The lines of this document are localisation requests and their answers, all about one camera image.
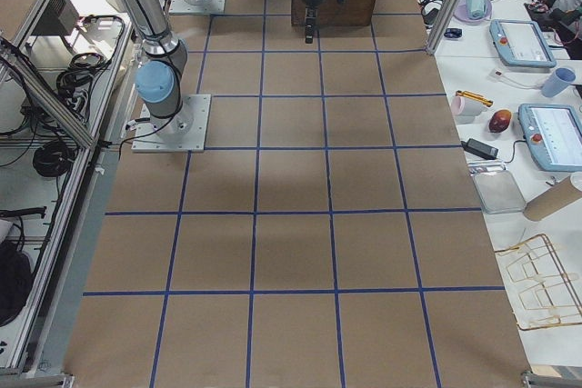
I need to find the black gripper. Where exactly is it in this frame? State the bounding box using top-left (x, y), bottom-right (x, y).
top-left (301, 0), bottom-right (325, 45)

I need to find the purple plate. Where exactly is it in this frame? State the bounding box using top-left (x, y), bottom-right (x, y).
top-left (454, 0), bottom-right (492, 24)

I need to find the teal cup on plate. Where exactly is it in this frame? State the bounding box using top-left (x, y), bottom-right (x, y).
top-left (466, 0), bottom-right (487, 20)

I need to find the pink mug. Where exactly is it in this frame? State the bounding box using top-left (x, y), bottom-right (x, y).
top-left (450, 95), bottom-right (487, 124)

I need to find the gold cylinder tool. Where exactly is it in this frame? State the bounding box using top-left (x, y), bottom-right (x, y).
top-left (456, 90), bottom-right (493, 107)

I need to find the far teach pendant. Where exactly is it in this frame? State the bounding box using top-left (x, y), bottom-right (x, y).
top-left (489, 19), bottom-right (557, 68)

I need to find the teach pendant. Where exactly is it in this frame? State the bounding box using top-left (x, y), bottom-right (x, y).
top-left (517, 104), bottom-right (581, 173)
top-left (489, 19), bottom-right (557, 68)

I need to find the black power adapter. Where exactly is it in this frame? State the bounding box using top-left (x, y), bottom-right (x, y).
top-left (461, 138), bottom-right (498, 160)

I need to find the red mango fruit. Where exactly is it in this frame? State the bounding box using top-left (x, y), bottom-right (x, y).
top-left (488, 109), bottom-right (512, 134)

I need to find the grey control box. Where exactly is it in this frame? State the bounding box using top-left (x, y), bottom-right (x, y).
top-left (31, 0), bottom-right (81, 37)

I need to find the light blue plastic cup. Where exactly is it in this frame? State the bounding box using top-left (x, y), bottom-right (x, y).
top-left (541, 66), bottom-right (577, 98)

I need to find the near teach pendant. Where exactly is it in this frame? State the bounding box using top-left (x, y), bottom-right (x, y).
top-left (517, 104), bottom-right (581, 173)

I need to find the cardboard tube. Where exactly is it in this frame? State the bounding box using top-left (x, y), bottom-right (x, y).
top-left (523, 172), bottom-right (581, 221)

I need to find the gold wire rack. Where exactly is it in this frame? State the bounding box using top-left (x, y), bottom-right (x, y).
top-left (494, 234), bottom-right (581, 332)

